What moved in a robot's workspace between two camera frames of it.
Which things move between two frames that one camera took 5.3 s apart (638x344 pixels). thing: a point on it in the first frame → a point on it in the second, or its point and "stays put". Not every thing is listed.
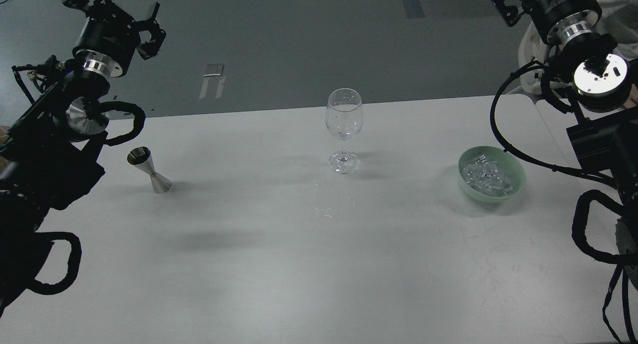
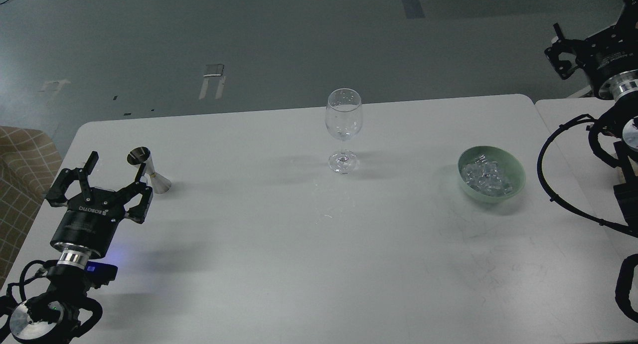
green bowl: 489,174 stays put
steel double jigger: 141,157 stays put
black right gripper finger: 509,14 → 562,46
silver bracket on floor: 214,71 stays put
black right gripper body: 562,12 → 611,52
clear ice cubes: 488,176 stays put
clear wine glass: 344,119 stays put
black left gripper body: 107,40 → 91,226
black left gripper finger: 150,48 → 138,213
